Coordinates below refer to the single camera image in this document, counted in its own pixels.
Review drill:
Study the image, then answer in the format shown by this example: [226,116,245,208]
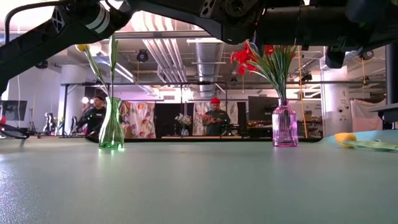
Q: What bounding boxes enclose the green table mat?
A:
[0,129,398,224]

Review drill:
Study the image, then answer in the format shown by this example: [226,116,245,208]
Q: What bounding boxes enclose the dark wall screen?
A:
[0,100,28,122]

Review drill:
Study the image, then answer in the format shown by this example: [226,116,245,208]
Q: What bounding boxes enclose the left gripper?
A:
[259,0,398,68]

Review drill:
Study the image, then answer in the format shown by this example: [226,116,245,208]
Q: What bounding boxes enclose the white flower bouquet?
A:
[174,113,192,137]

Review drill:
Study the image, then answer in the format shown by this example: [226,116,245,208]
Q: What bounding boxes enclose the long ceiling light fixture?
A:
[186,37,233,44]

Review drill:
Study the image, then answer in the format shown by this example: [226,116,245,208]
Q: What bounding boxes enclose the green glass vase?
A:
[98,96,125,149]

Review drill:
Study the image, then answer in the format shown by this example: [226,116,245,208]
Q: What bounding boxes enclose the person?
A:
[77,95,108,135]
[203,97,231,136]

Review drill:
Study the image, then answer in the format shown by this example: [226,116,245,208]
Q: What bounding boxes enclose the floral patterned curtain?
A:
[119,101,156,139]

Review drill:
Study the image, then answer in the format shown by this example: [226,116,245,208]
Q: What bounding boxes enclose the pink cloth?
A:
[351,98,384,133]

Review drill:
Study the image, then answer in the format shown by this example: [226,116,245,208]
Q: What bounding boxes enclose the black monitor pole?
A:
[385,43,398,105]

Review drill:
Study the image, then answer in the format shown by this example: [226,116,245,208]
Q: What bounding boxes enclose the pink ribbed glass vase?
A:
[272,98,299,147]

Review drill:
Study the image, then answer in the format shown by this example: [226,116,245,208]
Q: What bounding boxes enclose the black looped cable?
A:
[0,123,31,141]

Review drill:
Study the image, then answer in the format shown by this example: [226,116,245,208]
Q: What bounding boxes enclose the black horizontal rail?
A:
[60,80,379,87]

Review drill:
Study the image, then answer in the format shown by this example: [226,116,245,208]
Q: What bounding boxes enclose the grey overhead beam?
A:
[108,30,218,40]

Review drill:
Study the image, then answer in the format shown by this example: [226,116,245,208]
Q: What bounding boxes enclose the black monitor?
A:
[248,95,279,123]

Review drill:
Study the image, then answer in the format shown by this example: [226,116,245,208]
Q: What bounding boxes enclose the yellow cable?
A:
[297,46,308,138]

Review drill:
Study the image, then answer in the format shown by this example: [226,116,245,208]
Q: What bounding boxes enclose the white pillar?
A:
[322,67,354,138]

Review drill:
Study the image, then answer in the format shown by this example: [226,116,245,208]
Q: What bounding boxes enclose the yellow tulip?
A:
[108,34,120,100]
[75,43,110,100]
[334,132,398,152]

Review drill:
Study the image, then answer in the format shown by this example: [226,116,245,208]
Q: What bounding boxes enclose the black side desk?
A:
[369,103,398,123]

